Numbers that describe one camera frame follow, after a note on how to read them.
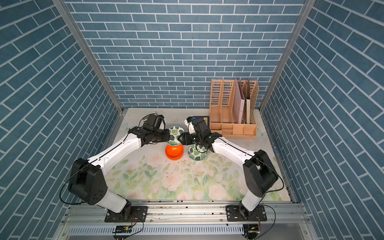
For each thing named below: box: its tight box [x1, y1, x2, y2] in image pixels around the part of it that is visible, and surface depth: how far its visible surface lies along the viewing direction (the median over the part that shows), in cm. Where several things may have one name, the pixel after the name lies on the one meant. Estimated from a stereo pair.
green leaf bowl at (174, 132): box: [167, 126, 185, 146], surface depth 88 cm
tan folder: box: [246, 78, 251, 124], surface depth 96 cm
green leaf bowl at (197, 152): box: [188, 144, 208, 161], surface depth 96 cm
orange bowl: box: [165, 144, 184, 161], surface depth 91 cm
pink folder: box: [233, 77, 245, 124], surface depth 96 cm
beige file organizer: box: [209, 79, 260, 139], surface depth 105 cm
